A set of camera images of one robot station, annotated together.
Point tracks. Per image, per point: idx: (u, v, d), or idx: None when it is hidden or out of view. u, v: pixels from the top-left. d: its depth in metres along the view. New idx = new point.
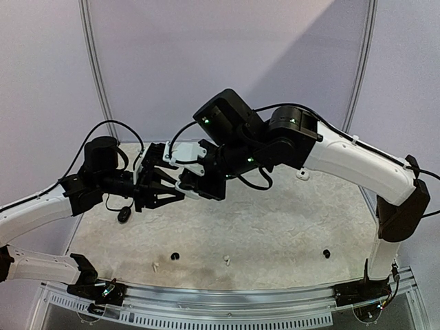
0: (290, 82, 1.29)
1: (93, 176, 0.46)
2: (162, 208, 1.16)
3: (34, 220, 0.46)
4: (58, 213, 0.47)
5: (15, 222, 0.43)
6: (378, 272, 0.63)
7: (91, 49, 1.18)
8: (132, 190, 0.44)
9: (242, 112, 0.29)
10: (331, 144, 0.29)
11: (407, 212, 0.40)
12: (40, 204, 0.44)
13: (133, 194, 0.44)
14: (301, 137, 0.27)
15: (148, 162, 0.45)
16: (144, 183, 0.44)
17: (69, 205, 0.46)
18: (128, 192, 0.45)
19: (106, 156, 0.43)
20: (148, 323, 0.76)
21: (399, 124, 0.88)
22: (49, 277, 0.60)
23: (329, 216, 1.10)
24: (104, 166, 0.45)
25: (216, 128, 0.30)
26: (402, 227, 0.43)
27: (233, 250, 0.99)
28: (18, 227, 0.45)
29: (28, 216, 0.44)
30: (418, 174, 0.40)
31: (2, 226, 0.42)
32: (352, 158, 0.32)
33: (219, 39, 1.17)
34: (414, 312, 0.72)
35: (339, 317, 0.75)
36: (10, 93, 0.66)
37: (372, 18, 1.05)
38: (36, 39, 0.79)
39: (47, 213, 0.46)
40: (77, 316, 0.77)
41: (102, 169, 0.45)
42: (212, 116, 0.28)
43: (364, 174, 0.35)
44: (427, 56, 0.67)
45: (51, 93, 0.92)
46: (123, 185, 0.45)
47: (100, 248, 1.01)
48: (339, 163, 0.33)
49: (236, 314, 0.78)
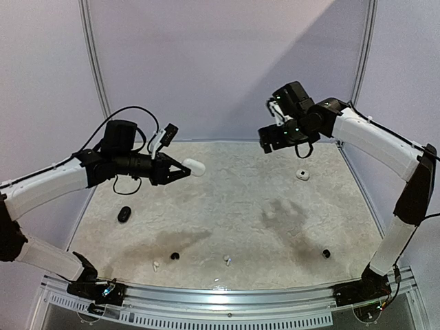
0: (291, 82, 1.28)
1: (111, 150, 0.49)
2: (163, 208, 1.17)
3: (45, 193, 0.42)
4: (72, 185, 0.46)
5: (31, 194, 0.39)
6: (384, 265, 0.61)
7: (91, 49, 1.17)
8: (152, 163, 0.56)
9: (300, 97, 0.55)
10: (346, 118, 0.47)
11: (414, 186, 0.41)
12: (60, 173, 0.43)
13: (152, 168, 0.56)
14: (326, 111, 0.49)
15: (168, 137, 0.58)
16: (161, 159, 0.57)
17: (85, 176, 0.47)
18: (144, 170, 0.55)
19: (128, 133, 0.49)
20: (147, 323, 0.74)
21: (397, 124, 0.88)
22: (57, 269, 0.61)
23: (329, 215, 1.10)
24: (122, 142, 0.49)
25: (283, 103, 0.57)
26: (412, 207, 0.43)
27: (233, 250, 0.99)
28: (29, 201, 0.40)
29: (42, 187, 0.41)
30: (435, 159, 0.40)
31: (19, 199, 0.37)
32: (361, 131, 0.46)
33: (219, 39, 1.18)
34: (414, 311, 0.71)
35: (339, 317, 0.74)
36: (11, 93, 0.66)
37: (372, 18, 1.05)
38: (36, 38, 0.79)
39: (62, 185, 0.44)
40: (77, 316, 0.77)
41: (118, 145, 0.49)
42: (283, 96, 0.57)
43: (374, 148, 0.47)
44: (427, 57, 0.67)
45: (51, 92, 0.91)
46: (142, 163, 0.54)
47: (100, 247, 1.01)
48: (353, 134, 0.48)
49: (236, 314, 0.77)
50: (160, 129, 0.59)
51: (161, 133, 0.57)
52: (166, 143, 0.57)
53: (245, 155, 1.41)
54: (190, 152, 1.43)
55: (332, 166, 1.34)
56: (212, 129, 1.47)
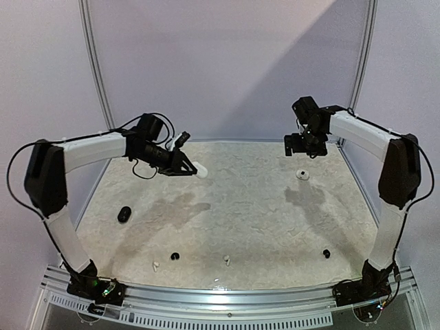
0: (291, 82, 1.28)
1: (142, 133, 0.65)
2: (163, 208, 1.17)
3: (90, 155, 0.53)
4: (111, 152, 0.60)
5: (83, 151, 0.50)
6: (383, 258, 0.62)
7: (90, 48, 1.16)
8: (169, 155, 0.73)
9: (310, 106, 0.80)
10: (337, 117, 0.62)
11: (392, 168, 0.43)
12: (102, 141, 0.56)
13: (170, 160, 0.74)
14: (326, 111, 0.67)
15: (181, 139, 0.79)
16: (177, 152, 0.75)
17: (123, 146, 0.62)
18: (160, 161, 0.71)
19: (155, 123, 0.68)
20: (147, 323, 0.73)
21: (397, 124, 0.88)
22: (70, 254, 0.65)
23: (329, 215, 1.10)
24: (150, 132, 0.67)
25: (300, 111, 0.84)
26: (394, 191, 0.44)
27: (233, 250, 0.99)
28: (81, 158, 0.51)
29: (91, 148, 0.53)
30: (412, 144, 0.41)
31: (77, 152, 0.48)
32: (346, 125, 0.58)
33: (219, 39, 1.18)
34: (414, 312, 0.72)
35: (338, 317, 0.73)
36: (10, 94, 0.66)
37: (372, 18, 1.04)
38: (36, 38, 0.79)
39: (103, 150, 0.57)
40: (77, 316, 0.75)
41: (147, 132, 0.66)
42: (303, 106, 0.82)
43: (361, 138, 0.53)
44: (427, 57, 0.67)
45: (51, 91, 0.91)
46: (162, 152, 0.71)
47: (100, 247, 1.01)
48: (346, 128, 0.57)
49: (236, 314, 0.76)
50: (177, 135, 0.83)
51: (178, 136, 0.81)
52: (180, 142, 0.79)
53: (245, 155, 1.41)
54: (190, 152, 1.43)
55: (332, 166, 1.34)
56: (212, 129, 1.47)
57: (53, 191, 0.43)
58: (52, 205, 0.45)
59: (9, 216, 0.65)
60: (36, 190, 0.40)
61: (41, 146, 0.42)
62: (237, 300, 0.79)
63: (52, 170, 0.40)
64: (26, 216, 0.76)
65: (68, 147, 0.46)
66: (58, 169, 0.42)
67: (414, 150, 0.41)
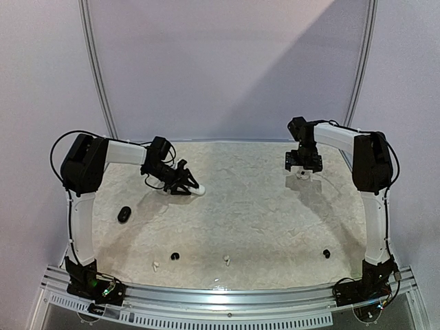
0: (291, 82, 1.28)
1: (159, 152, 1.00)
2: (163, 207, 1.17)
3: (122, 152, 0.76)
4: (130, 159, 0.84)
5: (117, 148, 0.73)
6: (379, 251, 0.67)
7: (91, 48, 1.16)
8: (177, 172, 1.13)
9: (297, 124, 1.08)
10: (318, 127, 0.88)
11: (361, 158, 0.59)
12: (131, 147, 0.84)
13: (177, 175, 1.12)
14: (311, 125, 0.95)
15: (182, 162, 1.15)
16: (181, 170, 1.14)
17: (138, 156, 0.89)
18: (168, 174, 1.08)
19: (166, 146, 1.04)
20: (147, 323, 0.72)
21: (397, 124, 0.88)
22: (79, 249, 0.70)
23: (329, 215, 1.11)
24: (162, 150, 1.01)
25: (291, 130, 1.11)
26: (364, 176, 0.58)
27: (233, 250, 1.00)
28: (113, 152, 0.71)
29: (122, 148, 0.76)
30: (379, 139, 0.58)
31: (114, 147, 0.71)
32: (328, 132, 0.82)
33: (220, 39, 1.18)
34: (414, 312, 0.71)
35: (338, 317, 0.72)
36: (10, 95, 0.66)
37: (372, 18, 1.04)
38: (36, 38, 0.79)
39: (128, 154, 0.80)
40: (77, 316, 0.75)
41: (159, 152, 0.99)
42: (294, 124, 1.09)
43: (339, 142, 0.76)
44: (428, 57, 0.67)
45: (52, 91, 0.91)
46: (170, 172, 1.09)
47: (100, 247, 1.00)
48: (329, 136, 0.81)
49: (236, 314, 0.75)
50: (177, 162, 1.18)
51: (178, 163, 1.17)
52: (181, 163, 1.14)
53: (245, 155, 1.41)
54: (190, 152, 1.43)
55: (332, 166, 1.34)
56: (212, 129, 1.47)
57: (94, 174, 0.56)
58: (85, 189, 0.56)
59: (9, 216, 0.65)
60: (78, 168, 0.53)
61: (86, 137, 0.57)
62: (237, 300, 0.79)
63: (97, 155, 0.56)
64: (26, 217, 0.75)
65: (111, 141, 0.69)
66: (99, 156, 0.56)
67: (381, 144, 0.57)
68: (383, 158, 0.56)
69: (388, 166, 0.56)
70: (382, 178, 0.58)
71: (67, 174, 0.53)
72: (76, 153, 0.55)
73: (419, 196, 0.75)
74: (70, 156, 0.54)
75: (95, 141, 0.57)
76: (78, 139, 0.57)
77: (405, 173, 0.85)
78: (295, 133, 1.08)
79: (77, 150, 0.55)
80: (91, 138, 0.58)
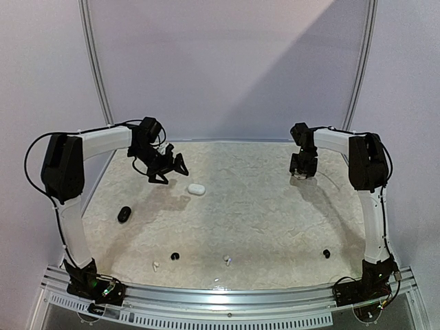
0: (290, 82, 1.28)
1: (147, 132, 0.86)
2: (162, 207, 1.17)
3: (102, 145, 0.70)
4: (117, 144, 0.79)
5: (96, 141, 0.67)
6: (378, 251, 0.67)
7: (90, 49, 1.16)
8: (166, 157, 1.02)
9: (297, 130, 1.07)
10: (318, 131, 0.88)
11: (356, 159, 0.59)
12: (114, 133, 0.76)
13: (166, 160, 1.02)
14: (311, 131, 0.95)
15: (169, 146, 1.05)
16: (170, 155, 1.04)
17: (126, 137, 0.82)
18: (157, 160, 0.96)
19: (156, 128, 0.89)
20: (147, 323, 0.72)
21: (397, 124, 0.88)
22: (77, 250, 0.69)
23: (329, 215, 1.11)
24: (151, 131, 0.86)
25: (294, 137, 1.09)
26: (359, 175, 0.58)
27: (233, 250, 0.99)
28: (92, 147, 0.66)
29: (102, 138, 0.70)
30: (373, 141, 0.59)
31: (91, 141, 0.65)
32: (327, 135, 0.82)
33: (219, 40, 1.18)
34: (414, 312, 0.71)
35: (338, 317, 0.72)
36: (10, 95, 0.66)
37: (372, 18, 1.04)
38: (36, 38, 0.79)
39: (111, 140, 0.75)
40: (77, 316, 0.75)
41: (150, 135, 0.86)
42: (295, 130, 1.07)
43: (336, 144, 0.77)
44: (427, 57, 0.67)
45: (52, 91, 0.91)
46: (159, 157, 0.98)
47: (100, 248, 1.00)
48: (327, 139, 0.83)
49: (236, 314, 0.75)
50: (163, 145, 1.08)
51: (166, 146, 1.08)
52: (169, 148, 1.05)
53: (244, 155, 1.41)
54: (190, 152, 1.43)
55: (332, 166, 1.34)
56: (212, 129, 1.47)
57: (74, 177, 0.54)
58: (69, 194, 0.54)
59: (9, 215, 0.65)
60: (56, 174, 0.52)
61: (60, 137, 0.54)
62: (237, 300, 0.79)
63: (72, 155, 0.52)
64: (25, 217, 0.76)
65: (85, 137, 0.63)
66: (75, 156, 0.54)
67: (377, 145, 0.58)
68: (379, 158, 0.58)
69: (383, 166, 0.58)
70: (376, 179, 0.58)
71: (47, 182, 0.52)
72: (53, 157, 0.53)
73: (418, 195, 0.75)
74: (47, 162, 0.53)
75: (70, 139, 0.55)
76: (52, 141, 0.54)
77: (405, 172, 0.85)
78: (297, 138, 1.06)
79: (53, 153, 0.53)
80: (64, 137, 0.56)
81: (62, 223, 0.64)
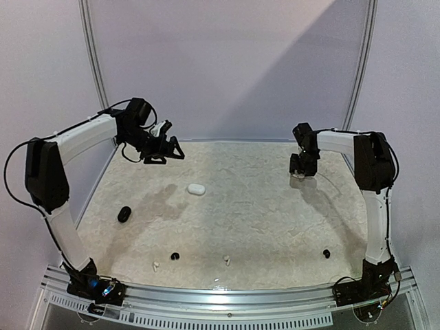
0: (290, 82, 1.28)
1: (135, 116, 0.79)
2: (162, 207, 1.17)
3: (84, 141, 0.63)
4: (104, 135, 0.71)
5: (78, 138, 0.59)
6: (378, 251, 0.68)
7: (90, 48, 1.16)
8: (159, 140, 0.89)
9: (298, 129, 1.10)
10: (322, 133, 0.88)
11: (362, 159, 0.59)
12: (95, 126, 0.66)
13: (160, 143, 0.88)
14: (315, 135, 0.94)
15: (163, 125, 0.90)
16: (163, 136, 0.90)
17: (111, 126, 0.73)
18: (148, 143, 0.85)
19: (144, 111, 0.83)
20: (148, 323, 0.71)
21: (397, 124, 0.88)
22: (73, 254, 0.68)
23: (329, 216, 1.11)
24: (139, 113, 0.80)
25: (295, 135, 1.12)
26: (366, 176, 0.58)
27: (233, 251, 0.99)
28: (75, 146, 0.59)
29: (84, 135, 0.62)
30: (378, 140, 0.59)
31: (72, 140, 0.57)
32: (332, 136, 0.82)
33: (219, 39, 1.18)
34: (414, 312, 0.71)
35: (338, 317, 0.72)
36: (10, 95, 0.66)
37: (372, 18, 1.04)
38: (36, 38, 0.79)
39: (95, 134, 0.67)
40: (77, 316, 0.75)
41: (137, 115, 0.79)
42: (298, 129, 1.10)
43: (342, 146, 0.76)
44: (428, 57, 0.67)
45: (52, 91, 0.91)
46: (151, 140, 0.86)
47: (100, 247, 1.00)
48: (333, 141, 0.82)
49: (236, 314, 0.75)
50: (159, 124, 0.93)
51: (161, 125, 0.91)
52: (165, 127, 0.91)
53: (245, 155, 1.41)
54: (190, 152, 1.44)
55: (332, 166, 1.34)
56: (211, 129, 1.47)
57: (58, 185, 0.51)
58: (57, 202, 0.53)
59: (9, 215, 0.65)
60: (38, 186, 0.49)
61: (35, 145, 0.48)
62: (237, 300, 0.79)
63: (50, 166, 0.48)
64: (25, 217, 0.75)
65: (64, 138, 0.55)
66: (53, 164, 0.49)
67: (381, 144, 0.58)
68: (384, 157, 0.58)
69: (388, 165, 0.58)
70: (383, 178, 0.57)
71: (32, 191, 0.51)
72: (32, 168, 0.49)
73: (419, 195, 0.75)
74: (27, 173, 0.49)
75: (45, 147, 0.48)
76: (28, 150, 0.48)
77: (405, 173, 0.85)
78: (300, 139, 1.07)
79: (32, 163, 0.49)
80: (41, 144, 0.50)
81: (56, 234, 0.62)
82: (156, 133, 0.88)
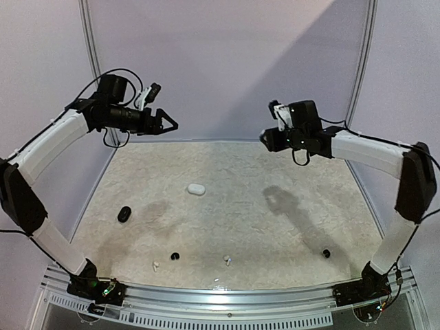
0: (290, 82, 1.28)
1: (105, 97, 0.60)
2: (162, 207, 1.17)
3: (55, 149, 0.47)
4: (75, 133, 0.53)
5: (43, 149, 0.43)
6: (387, 265, 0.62)
7: (90, 49, 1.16)
8: (144, 113, 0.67)
9: None
10: (339, 137, 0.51)
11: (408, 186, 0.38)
12: (64, 126, 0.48)
13: (146, 117, 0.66)
14: (321, 135, 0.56)
15: (151, 91, 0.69)
16: (146, 108, 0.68)
17: (84, 121, 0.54)
18: (131, 121, 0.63)
19: (115, 86, 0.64)
20: (148, 323, 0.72)
21: (397, 124, 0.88)
22: (66, 262, 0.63)
23: (329, 216, 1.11)
24: (113, 92, 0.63)
25: None
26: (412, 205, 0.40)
27: (233, 251, 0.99)
28: (42, 159, 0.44)
29: (50, 142, 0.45)
30: (423, 155, 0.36)
31: (37, 155, 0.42)
32: (361, 146, 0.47)
33: (219, 40, 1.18)
34: (414, 312, 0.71)
35: (339, 317, 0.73)
36: (10, 94, 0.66)
37: (372, 18, 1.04)
38: (36, 38, 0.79)
39: (65, 136, 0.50)
40: (77, 316, 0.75)
41: (111, 93, 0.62)
42: None
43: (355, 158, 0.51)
44: (428, 57, 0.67)
45: (52, 90, 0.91)
46: (133, 116, 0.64)
47: (100, 247, 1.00)
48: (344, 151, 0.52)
49: (236, 314, 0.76)
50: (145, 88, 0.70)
51: (148, 89, 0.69)
52: (150, 96, 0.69)
53: (244, 155, 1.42)
54: (190, 152, 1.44)
55: (332, 166, 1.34)
56: (211, 129, 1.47)
57: (29, 207, 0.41)
58: (36, 223, 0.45)
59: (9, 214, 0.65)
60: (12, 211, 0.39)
61: None
62: (237, 300, 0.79)
63: (16, 192, 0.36)
64: None
65: (27, 153, 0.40)
66: (20, 188, 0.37)
67: (427, 160, 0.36)
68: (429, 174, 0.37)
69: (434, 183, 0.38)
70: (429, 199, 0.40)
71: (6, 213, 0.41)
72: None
73: None
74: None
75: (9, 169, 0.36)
76: None
77: None
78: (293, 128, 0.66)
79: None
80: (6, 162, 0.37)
81: (44, 248, 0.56)
82: (140, 106, 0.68)
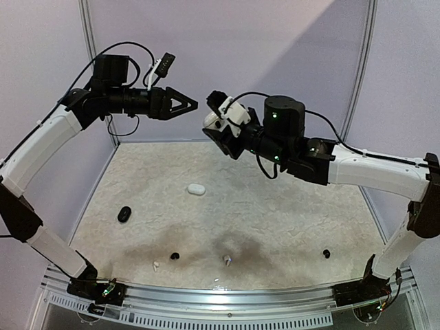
0: (290, 82, 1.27)
1: (100, 84, 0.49)
2: (163, 207, 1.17)
3: (46, 153, 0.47)
4: (69, 133, 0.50)
5: (30, 157, 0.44)
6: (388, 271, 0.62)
7: (90, 49, 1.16)
8: (150, 97, 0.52)
9: None
10: (341, 161, 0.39)
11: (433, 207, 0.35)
12: (49, 130, 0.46)
13: (153, 100, 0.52)
14: (317, 160, 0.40)
15: (162, 65, 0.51)
16: (156, 90, 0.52)
17: (75, 118, 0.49)
18: (133, 106, 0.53)
19: (113, 69, 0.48)
20: (147, 323, 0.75)
21: (399, 124, 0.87)
22: (64, 264, 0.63)
23: (329, 216, 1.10)
24: (113, 77, 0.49)
25: None
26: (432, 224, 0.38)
27: (233, 250, 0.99)
28: (33, 166, 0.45)
29: (38, 148, 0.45)
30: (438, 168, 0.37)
31: (24, 163, 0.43)
32: (375, 168, 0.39)
33: (219, 39, 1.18)
34: (414, 312, 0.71)
35: (339, 317, 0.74)
36: (10, 94, 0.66)
37: (372, 17, 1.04)
38: (35, 37, 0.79)
39: (55, 138, 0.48)
40: (77, 316, 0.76)
41: (109, 78, 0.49)
42: None
43: (361, 181, 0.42)
44: (427, 57, 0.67)
45: (51, 89, 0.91)
46: (137, 102, 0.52)
47: (100, 247, 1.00)
48: (351, 174, 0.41)
49: (236, 314, 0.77)
50: (155, 60, 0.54)
51: (157, 61, 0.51)
52: (161, 69, 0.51)
53: (244, 155, 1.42)
54: (190, 152, 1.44)
55: None
56: None
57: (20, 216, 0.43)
58: (28, 231, 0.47)
59: None
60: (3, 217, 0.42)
61: None
62: (237, 300, 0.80)
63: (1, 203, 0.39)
64: None
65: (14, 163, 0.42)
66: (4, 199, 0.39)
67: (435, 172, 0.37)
68: None
69: None
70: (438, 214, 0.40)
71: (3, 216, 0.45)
72: None
73: None
74: None
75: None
76: None
77: None
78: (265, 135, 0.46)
79: None
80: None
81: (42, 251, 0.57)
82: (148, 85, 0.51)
